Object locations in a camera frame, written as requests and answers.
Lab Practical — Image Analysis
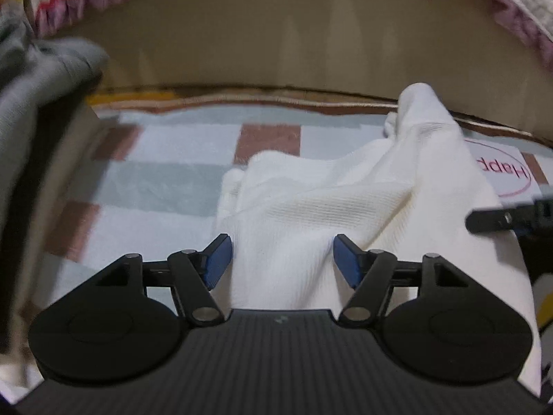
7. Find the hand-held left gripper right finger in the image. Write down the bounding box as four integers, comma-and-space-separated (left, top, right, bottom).
334, 233, 480, 325

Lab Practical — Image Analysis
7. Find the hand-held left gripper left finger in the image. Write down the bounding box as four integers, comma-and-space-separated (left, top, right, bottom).
82, 233, 234, 325

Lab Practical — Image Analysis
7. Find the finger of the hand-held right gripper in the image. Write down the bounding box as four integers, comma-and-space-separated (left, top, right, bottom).
464, 199, 553, 236

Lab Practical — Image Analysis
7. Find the white ribbed garment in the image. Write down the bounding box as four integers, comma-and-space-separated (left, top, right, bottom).
214, 82, 543, 398

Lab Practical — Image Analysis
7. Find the checked pastel rug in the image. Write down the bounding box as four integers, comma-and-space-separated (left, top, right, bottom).
0, 91, 553, 403

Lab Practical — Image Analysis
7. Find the folded dark grey garment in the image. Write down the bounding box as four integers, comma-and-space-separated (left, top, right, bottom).
0, 86, 91, 347

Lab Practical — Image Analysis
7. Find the folded grey sweatshirt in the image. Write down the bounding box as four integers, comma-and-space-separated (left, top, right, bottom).
0, 37, 111, 243

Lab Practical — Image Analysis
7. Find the folded light grey garment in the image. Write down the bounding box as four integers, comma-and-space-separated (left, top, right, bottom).
0, 6, 37, 59

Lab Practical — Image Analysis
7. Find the beige bed frame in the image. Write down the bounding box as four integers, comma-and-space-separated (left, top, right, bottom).
52, 0, 553, 148

